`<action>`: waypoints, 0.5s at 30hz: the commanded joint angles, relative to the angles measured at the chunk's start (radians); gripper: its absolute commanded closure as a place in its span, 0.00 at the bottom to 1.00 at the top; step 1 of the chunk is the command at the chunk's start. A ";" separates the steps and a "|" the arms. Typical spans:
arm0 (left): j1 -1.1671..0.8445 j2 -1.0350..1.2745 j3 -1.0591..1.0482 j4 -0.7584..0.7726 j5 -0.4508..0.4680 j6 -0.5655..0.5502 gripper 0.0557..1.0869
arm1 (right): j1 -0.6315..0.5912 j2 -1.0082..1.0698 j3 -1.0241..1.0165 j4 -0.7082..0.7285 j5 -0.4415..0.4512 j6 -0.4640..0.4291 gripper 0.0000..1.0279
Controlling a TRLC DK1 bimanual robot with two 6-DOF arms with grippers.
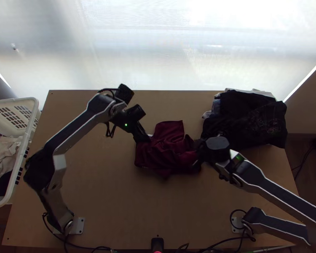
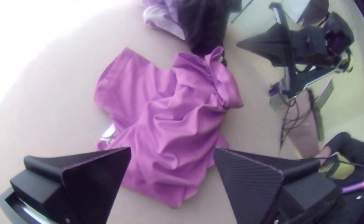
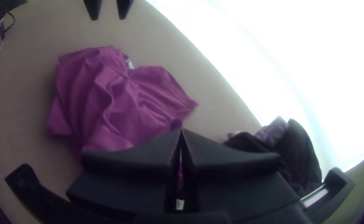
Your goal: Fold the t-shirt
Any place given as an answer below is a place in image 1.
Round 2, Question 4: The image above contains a maroon t-shirt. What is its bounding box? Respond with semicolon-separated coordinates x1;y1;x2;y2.
134;120;202;180

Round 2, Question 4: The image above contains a heap of clothes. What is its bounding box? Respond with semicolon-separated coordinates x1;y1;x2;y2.
201;88;289;149

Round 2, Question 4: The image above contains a white laundry basket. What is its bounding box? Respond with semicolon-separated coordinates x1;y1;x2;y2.
0;97;41;209

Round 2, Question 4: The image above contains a white garment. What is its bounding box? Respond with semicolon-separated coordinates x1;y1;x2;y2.
0;135;25;180

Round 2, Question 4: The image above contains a black garment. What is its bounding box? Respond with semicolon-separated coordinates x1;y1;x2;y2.
0;170;12;197

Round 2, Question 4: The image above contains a black cable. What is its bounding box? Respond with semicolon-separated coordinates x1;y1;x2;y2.
41;212;69;239
230;209;257;242
105;120;118;138
98;88;120;97

